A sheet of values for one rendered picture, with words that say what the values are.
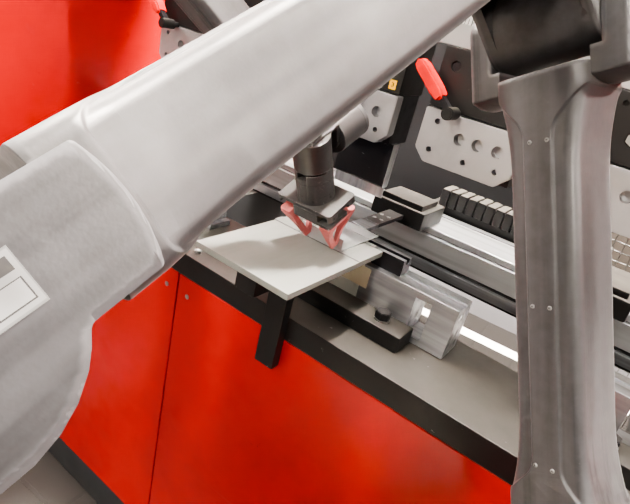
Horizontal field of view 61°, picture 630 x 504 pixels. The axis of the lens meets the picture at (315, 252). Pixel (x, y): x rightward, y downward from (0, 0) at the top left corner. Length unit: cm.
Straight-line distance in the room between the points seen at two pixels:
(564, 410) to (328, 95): 26
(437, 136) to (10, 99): 101
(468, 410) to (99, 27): 123
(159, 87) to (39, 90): 131
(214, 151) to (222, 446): 100
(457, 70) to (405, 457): 58
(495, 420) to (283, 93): 70
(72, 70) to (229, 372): 87
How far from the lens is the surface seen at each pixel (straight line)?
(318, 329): 89
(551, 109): 37
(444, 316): 89
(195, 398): 116
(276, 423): 102
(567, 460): 40
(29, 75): 147
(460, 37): 82
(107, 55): 156
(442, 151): 82
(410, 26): 26
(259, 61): 20
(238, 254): 78
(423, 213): 110
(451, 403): 83
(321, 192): 77
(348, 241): 91
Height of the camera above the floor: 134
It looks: 24 degrees down
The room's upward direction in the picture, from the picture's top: 14 degrees clockwise
